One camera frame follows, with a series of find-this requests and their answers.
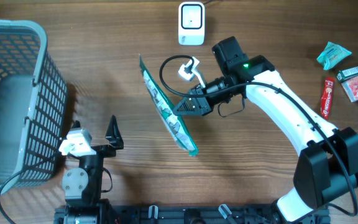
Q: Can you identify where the red coffee stick sachet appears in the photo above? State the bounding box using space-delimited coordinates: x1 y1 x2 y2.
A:
320 77 334 120

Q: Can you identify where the grey plastic mesh basket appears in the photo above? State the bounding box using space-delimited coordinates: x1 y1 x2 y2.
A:
0 20 68 194

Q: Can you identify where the red small carton box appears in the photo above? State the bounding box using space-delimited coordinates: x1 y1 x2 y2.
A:
342 77 358 102

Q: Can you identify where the left black cable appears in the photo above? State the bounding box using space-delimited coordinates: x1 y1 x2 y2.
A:
0 149 63 224

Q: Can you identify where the green glove package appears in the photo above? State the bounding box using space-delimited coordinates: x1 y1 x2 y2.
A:
139 55 199 157

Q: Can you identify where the black cable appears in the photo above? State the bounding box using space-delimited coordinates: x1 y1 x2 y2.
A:
158 54 358 218
0 149 63 224

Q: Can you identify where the white barcode scanner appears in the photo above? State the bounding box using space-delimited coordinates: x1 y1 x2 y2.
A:
178 1 206 45

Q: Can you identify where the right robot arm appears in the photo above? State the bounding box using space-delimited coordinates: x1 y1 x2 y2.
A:
174 37 358 223

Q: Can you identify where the right black cable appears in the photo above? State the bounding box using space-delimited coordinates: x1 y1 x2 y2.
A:
158 54 358 218

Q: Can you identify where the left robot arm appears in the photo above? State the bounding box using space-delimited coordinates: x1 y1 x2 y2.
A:
53 115 124 224

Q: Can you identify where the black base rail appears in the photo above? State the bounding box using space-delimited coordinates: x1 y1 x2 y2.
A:
53 204 331 224

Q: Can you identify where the teal tissue packet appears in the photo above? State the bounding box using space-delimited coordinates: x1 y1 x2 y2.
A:
316 42 352 70

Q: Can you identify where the green white small box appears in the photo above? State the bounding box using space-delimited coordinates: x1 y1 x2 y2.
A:
337 66 358 83

